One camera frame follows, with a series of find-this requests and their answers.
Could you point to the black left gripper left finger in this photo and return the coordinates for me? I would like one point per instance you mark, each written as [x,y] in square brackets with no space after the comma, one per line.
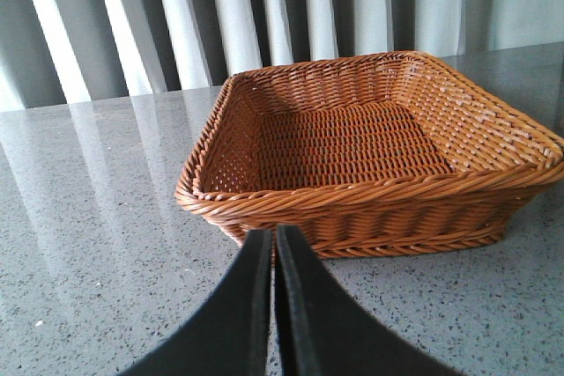
[228,334]

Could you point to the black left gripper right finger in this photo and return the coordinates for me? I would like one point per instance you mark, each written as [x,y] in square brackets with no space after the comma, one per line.
[323,331]

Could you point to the brown wicker basket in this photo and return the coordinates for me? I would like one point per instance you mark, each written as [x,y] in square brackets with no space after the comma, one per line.
[373,155]

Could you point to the grey white curtain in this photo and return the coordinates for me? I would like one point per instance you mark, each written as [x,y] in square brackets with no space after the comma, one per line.
[70,51]

